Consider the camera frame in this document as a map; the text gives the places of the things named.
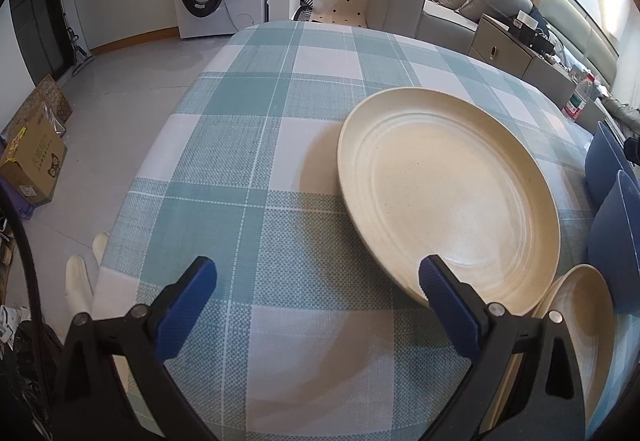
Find purple bag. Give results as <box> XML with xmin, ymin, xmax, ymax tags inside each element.
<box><xmin>0</xmin><ymin>181</ymin><xmax>37</xmax><ymax>222</ymax></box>

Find grey duvet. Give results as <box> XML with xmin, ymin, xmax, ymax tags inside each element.
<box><xmin>600</xmin><ymin>94</ymin><xmax>640</xmax><ymax>134</ymax></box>

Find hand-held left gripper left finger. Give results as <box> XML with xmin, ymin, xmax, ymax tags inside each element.
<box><xmin>52</xmin><ymin>256</ymin><xmax>221</xmax><ymax>441</ymax></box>

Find black cable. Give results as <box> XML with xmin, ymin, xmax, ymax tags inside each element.
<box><xmin>0</xmin><ymin>181</ymin><xmax>57</xmax><ymax>441</ymax></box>

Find cardboard box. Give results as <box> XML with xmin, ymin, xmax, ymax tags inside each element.
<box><xmin>0</xmin><ymin>114</ymin><xmax>68</xmax><ymax>208</ymax></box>

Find floor mop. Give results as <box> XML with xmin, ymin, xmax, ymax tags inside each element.
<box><xmin>61</xmin><ymin>0</ymin><xmax>94</xmax><ymax>75</ymax></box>

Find black box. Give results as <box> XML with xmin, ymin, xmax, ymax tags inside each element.
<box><xmin>507</xmin><ymin>18</ymin><xmax>556</xmax><ymax>55</ymax></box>

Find bed with padded headboard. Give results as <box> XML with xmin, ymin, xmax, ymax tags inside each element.
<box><xmin>532</xmin><ymin>0</ymin><xmax>640</xmax><ymax>122</ymax></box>

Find dark blue bowl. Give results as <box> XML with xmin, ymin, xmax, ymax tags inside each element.
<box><xmin>584</xmin><ymin>121</ymin><xmax>640</xmax><ymax>212</ymax></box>
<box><xmin>587</xmin><ymin>170</ymin><xmax>640</xmax><ymax>318</ymax></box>

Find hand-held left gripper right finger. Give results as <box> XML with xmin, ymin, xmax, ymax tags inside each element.
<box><xmin>418</xmin><ymin>255</ymin><xmax>586</xmax><ymax>441</ymax></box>

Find teal checked tablecloth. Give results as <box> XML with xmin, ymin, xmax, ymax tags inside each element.
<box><xmin>90</xmin><ymin>20</ymin><xmax>640</xmax><ymax>441</ymax></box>

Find cream plate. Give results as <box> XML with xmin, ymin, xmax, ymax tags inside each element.
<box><xmin>337</xmin><ymin>88</ymin><xmax>561</xmax><ymax>317</ymax></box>
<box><xmin>532</xmin><ymin>264</ymin><xmax>619</xmax><ymax>428</ymax></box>

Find person's foot in white sock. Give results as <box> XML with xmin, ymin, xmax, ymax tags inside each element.
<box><xmin>92</xmin><ymin>231</ymin><xmax>111</xmax><ymax>263</ymax></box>
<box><xmin>66</xmin><ymin>255</ymin><xmax>96</xmax><ymax>318</ymax></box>

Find beige side cabinet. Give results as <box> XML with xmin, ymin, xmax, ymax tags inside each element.
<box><xmin>467</xmin><ymin>14</ymin><xmax>577</xmax><ymax>95</ymax></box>

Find clear water bottle red label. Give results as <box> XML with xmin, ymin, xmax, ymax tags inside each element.
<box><xmin>563</xmin><ymin>74</ymin><xmax>597</xmax><ymax>122</ymax></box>

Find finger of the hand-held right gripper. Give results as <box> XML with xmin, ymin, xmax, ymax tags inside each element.
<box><xmin>622</xmin><ymin>134</ymin><xmax>640</xmax><ymax>167</ymax></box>

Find dark glass door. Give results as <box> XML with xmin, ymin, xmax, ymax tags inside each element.
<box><xmin>0</xmin><ymin>0</ymin><xmax>67</xmax><ymax>122</ymax></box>

